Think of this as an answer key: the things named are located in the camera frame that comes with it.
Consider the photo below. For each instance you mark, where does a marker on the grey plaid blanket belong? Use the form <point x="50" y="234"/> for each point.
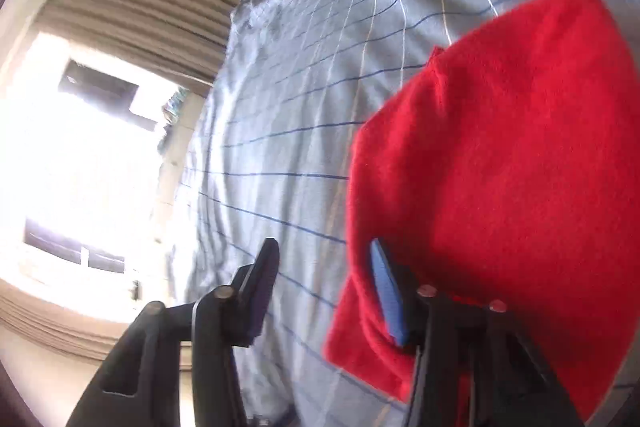
<point x="310" y="97"/>

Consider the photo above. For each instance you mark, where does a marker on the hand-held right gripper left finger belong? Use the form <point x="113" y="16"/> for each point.
<point x="257" y="292"/>

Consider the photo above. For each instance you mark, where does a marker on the beige curtain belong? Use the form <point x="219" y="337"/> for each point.
<point x="145" y="12"/>

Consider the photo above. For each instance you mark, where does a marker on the red sweater with white print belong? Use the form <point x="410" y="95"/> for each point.
<point x="500" y="167"/>

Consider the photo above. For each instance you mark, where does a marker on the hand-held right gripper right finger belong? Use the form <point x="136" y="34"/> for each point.
<point x="392" y="302"/>

